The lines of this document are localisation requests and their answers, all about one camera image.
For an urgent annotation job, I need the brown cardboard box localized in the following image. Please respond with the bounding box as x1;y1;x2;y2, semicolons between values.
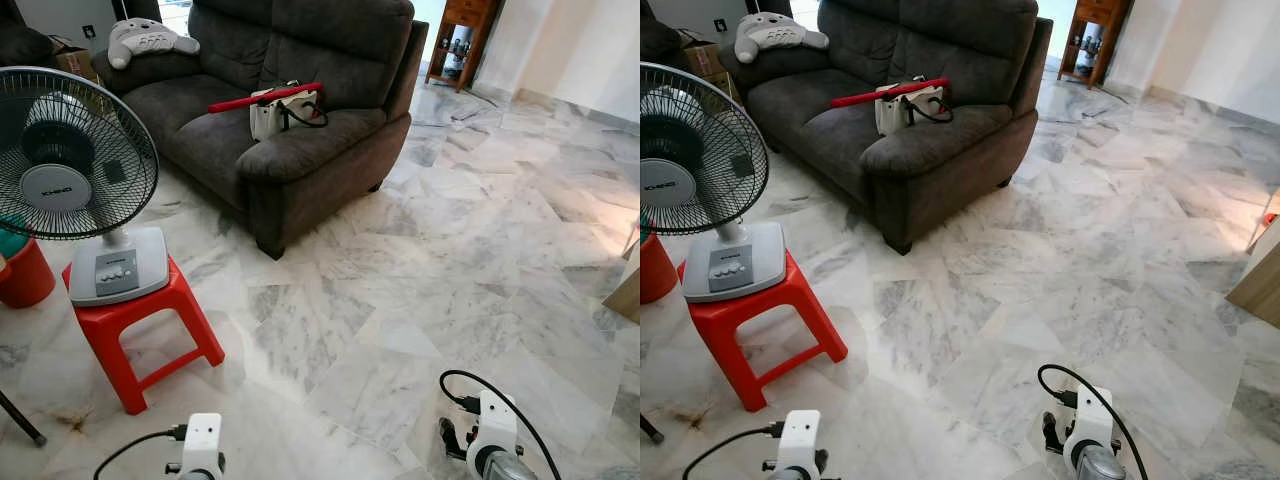
50;40;102;87
680;40;742;101

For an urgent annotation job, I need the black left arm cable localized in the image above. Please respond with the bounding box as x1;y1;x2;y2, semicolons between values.
93;424;190;480
683;420;787;480

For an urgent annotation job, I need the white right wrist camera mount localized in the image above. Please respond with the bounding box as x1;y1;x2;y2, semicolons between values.
1065;387;1117;467
470;390;522;471

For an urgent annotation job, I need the brown wooden shelf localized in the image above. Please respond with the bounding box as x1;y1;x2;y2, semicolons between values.
1057;0;1135;90
425;0;502;92

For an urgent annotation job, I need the grey white Totoro plush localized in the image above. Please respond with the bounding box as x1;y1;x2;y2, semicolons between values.
733;12;831;64
107;18;201;70

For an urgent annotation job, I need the grey table fan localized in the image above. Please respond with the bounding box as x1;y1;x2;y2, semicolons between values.
640;62;789;304
0;67;170;307

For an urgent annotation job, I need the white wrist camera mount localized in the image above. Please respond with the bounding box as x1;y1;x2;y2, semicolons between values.
182;413;226;480
470;390;522;471
778;410;824;480
1065;387;1117;467

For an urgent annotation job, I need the red plastic bucket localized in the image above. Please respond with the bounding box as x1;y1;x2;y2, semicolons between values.
0;236;57;309
640;232;680;305

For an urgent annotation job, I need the long red stick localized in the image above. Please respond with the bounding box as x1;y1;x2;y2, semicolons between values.
830;77;951;109
208;82;324;114

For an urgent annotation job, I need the red plastic stool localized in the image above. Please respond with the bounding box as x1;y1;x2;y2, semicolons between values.
678;250;849;413
62;255;226;416

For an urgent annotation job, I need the light wooden cabinet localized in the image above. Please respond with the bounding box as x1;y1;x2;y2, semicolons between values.
603;240;641;324
1225;215;1280;330

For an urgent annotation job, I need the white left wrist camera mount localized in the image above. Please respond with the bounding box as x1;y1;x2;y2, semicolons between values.
182;413;226;480
778;410;824;480

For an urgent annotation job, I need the white bag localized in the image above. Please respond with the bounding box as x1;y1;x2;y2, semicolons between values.
875;79;953;137
249;86;326;142

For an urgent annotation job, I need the teal green object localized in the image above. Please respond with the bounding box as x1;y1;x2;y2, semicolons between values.
0;214;32;260

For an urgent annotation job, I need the black looped cord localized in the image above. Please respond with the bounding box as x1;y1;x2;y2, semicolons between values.
282;98;330;130
908;94;955;125

